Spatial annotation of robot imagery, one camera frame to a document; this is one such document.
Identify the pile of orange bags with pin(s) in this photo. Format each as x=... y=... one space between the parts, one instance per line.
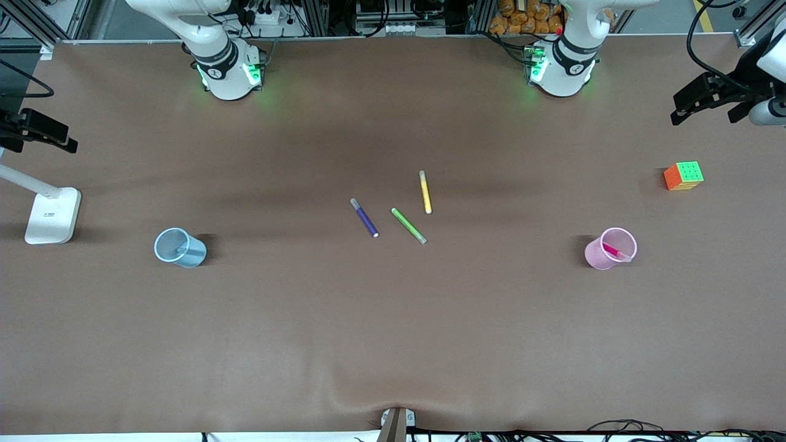
x=509 y=21

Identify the colourful puzzle cube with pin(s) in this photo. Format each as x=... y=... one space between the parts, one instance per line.
x=688 y=172

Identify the white power strip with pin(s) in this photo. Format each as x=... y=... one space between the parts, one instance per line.
x=270 y=17

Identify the pink mesh cup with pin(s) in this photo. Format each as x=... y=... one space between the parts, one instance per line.
x=595 y=258

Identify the small green circuit board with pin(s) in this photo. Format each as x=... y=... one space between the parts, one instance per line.
x=474 y=438

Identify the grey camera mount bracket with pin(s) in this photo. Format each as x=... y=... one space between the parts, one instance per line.
x=396 y=426

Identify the aluminium frame post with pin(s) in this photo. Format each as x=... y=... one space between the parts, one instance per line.
x=746 y=40
x=80 y=18

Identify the yellow marker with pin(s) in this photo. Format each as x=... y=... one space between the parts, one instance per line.
x=425 y=193

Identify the green marker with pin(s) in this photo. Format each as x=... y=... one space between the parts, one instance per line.
x=406 y=224

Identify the blue mesh cup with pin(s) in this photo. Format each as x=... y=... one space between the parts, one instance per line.
x=195 y=258

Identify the white connector strip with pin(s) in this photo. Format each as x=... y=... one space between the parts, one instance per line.
x=405 y=28

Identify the blue marker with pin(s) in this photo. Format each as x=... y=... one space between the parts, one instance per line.
x=184 y=251

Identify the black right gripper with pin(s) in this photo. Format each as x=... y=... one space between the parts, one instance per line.
x=13 y=130

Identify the purple marker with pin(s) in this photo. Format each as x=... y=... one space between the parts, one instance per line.
x=365 y=220

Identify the pink marker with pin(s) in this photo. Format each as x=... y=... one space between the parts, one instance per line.
x=611 y=250

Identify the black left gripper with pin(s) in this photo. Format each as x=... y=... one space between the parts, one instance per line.
x=732 y=89

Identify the brown table mat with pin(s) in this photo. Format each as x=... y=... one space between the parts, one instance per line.
x=393 y=337

